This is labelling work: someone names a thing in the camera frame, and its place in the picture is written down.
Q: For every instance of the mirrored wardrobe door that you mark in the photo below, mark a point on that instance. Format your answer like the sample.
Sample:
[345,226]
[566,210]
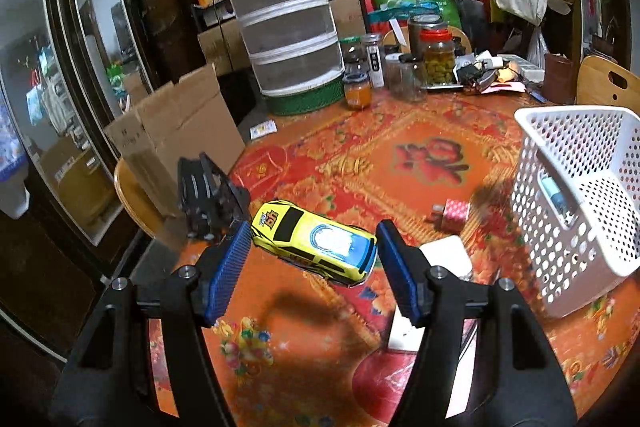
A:
[75,72]

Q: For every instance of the brown leather case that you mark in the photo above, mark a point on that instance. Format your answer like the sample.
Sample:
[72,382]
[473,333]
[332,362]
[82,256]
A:
[558,79]

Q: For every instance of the light blue tube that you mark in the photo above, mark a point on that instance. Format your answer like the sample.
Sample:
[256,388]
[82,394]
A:
[552,197]

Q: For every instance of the small white box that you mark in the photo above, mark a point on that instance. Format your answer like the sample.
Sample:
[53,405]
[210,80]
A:
[445,254]

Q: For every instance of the black plastic holder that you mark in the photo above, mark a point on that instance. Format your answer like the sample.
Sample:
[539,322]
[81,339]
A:
[205,202]

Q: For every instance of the large jar with metal lid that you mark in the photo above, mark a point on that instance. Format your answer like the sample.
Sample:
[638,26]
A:
[425,27]

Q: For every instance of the large brown cardboard box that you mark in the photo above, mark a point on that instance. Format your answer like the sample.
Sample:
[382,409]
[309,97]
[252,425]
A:
[220,47]

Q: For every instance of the tall white label bottle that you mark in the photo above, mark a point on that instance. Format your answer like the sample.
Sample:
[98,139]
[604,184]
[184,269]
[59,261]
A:
[375,62]

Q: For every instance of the red printed tablecloth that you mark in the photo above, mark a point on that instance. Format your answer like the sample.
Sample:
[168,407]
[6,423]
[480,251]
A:
[350,147]

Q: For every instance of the round back wooden chair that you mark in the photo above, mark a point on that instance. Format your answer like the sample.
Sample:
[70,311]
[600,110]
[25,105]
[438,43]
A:
[135,202]

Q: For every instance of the black lid glass jar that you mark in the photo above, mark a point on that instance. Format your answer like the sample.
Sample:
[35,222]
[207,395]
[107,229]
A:
[356,57]

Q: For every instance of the pink polka dot box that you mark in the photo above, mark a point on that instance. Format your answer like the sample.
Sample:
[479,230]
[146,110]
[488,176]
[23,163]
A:
[456,213]

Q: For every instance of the open brown cardboard box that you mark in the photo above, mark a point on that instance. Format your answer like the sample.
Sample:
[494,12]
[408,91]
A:
[170,127]

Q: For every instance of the tiered mesh food cover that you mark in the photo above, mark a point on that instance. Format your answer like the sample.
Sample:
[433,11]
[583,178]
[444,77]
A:
[285,22]

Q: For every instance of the empty clear glass jar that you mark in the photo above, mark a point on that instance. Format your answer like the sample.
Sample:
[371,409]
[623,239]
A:
[412,79]

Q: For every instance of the pickle jar with red lid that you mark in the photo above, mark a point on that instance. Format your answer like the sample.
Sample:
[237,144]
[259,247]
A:
[439,62]

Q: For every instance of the small white card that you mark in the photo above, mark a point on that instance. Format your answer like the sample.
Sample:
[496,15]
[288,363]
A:
[263,129]

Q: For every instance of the yellow toy car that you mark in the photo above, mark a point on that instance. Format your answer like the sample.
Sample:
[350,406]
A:
[310,242]

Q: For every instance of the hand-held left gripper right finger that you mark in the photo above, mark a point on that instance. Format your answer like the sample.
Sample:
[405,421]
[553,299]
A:
[400,279]

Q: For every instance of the small jar with orange contents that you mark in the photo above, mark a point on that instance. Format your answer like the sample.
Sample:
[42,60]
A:
[357,93]

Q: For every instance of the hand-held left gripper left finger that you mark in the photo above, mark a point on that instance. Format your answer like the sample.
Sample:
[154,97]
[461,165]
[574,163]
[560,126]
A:
[227,279]

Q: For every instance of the white perforated plastic basket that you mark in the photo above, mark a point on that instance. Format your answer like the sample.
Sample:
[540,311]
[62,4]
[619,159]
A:
[565,252]

